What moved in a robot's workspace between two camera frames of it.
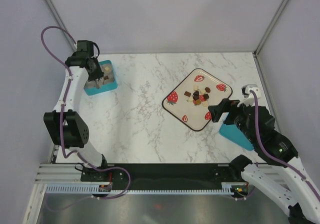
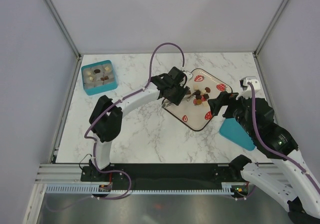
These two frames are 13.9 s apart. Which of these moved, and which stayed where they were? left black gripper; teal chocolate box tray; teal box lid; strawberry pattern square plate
Moved: left black gripper
Stayed: teal box lid; strawberry pattern square plate; teal chocolate box tray
